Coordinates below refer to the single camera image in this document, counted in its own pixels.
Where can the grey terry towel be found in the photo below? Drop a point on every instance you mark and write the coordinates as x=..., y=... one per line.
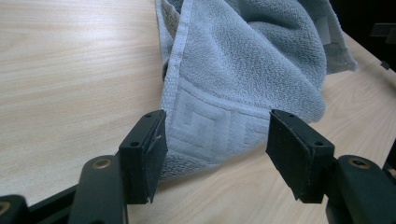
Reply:
x=236, y=81

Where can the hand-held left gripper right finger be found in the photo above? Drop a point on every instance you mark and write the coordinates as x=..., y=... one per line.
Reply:
x=295, y=155

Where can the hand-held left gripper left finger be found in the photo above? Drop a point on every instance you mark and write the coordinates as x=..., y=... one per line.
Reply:
x=141, y=161

